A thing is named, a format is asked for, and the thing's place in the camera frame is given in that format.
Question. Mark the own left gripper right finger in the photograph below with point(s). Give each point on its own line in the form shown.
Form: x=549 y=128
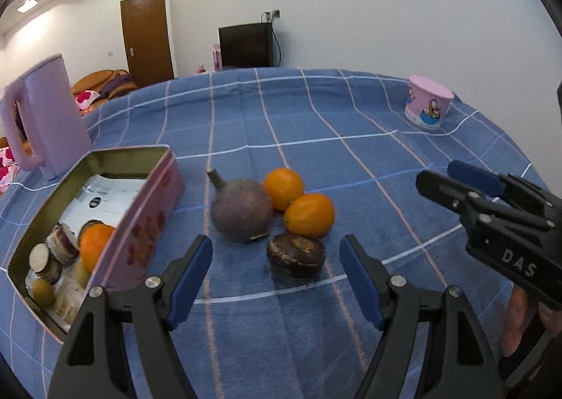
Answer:
x=458 y=360

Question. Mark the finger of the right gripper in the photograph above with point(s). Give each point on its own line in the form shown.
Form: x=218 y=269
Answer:
x=451 y=194
x=483 y=180

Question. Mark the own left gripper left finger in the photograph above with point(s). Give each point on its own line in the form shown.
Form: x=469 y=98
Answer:
x=93 y=362

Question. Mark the orange fruit front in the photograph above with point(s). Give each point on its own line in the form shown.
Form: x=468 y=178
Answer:
x=311 y=215

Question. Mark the orange fruit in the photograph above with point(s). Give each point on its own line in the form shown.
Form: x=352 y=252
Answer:
x=283 y=186
x=311 y=215

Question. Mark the dark brown mangosteen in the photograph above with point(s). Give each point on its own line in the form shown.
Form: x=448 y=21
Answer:
x=298 y=256

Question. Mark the orange fruit back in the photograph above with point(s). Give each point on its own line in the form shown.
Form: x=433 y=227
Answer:
x=283 y=186

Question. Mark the purple round beet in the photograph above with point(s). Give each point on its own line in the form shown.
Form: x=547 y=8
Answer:
x=241 y=209

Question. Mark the person's right hand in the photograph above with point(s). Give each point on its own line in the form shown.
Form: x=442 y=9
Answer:
x=520 y=312

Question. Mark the green kiwi fruit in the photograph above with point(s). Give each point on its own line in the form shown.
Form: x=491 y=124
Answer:
x=43 y=293

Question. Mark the pink cartoon cup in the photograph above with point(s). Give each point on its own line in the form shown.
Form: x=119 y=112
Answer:
x=427 y=103

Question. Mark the sliced taro piece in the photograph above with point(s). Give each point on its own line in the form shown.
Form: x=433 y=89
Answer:
x=44 y=264

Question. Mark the wrapped brown cake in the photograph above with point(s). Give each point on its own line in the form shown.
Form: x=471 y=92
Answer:
x=63 y=244

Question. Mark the orange in tin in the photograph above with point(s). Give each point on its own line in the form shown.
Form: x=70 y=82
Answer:
x=92 y=243

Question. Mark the pink metal tin box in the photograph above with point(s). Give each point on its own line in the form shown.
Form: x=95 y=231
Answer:
x=125 y=260

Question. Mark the paper sheet in tin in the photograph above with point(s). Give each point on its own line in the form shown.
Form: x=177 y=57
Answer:
x=100 y=198

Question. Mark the blue checked tablecloth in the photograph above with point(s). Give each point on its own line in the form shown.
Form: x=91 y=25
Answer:
x=253 y=331

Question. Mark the pink electric kettle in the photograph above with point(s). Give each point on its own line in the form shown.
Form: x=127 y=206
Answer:
x=41 y=120

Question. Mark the pink flowered cushion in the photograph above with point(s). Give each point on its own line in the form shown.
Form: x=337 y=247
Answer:
x=85 y=99

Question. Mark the black television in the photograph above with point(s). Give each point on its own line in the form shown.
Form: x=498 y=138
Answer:
x=246 y=46

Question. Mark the brown leather sofa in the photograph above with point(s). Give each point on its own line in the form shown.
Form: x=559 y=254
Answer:
x=110 y=84

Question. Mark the pink bottle by television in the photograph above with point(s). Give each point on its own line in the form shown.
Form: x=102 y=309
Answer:
x=217 y=58

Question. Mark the brown wooden door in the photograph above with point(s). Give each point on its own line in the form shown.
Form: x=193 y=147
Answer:
x=146 y=40

